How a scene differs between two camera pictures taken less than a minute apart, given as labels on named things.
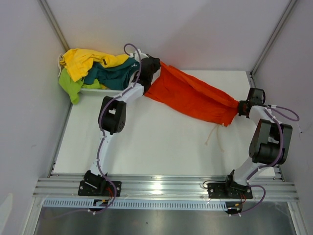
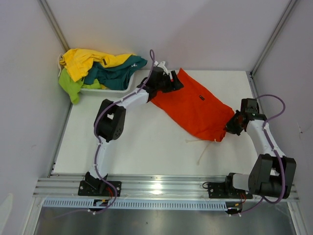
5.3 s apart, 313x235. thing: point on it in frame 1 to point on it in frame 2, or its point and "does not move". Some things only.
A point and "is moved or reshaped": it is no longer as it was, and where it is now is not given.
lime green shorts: [74, 88] does not move
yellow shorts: [78, 62] does not move
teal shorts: [118, 78] does not move
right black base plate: [225, 190] does not move
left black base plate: [102, 188] does not move
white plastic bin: [99, 92] does not move
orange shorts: [186, 92] is moved or reshaped
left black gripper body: [155, 66] to [166, 85]
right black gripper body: [241, 105] to [233, 125]
